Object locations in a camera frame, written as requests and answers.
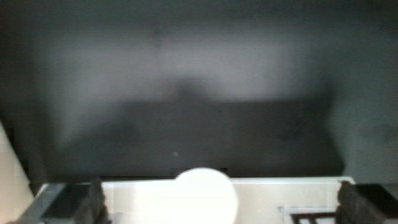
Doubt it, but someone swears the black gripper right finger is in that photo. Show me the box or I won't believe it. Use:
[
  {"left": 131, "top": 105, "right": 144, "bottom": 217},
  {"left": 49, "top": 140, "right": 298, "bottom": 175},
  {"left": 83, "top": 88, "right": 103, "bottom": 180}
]
[{"left": 335, "top": 181, "right": 398, "bottom": 224}]

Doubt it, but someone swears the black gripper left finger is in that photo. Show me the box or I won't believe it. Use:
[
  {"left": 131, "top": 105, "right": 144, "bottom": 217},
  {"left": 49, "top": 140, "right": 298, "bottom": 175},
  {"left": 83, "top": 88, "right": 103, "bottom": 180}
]
[{"left": 42, "top": 179, "right": 110, "bottom": 224}]

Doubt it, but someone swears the white drawer cabinet box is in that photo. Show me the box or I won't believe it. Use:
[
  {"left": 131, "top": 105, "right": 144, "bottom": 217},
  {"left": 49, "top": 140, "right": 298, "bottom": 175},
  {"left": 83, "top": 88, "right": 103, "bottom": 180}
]
[{"left": 0, "top": 124, "right": 33, "bottom": 224}]

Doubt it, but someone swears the white front drawer tray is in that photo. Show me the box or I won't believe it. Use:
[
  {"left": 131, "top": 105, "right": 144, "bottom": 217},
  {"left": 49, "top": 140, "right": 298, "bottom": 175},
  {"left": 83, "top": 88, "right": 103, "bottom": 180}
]
[{"left": 103, "top": 168, "right": 351, "bottom": 224}]

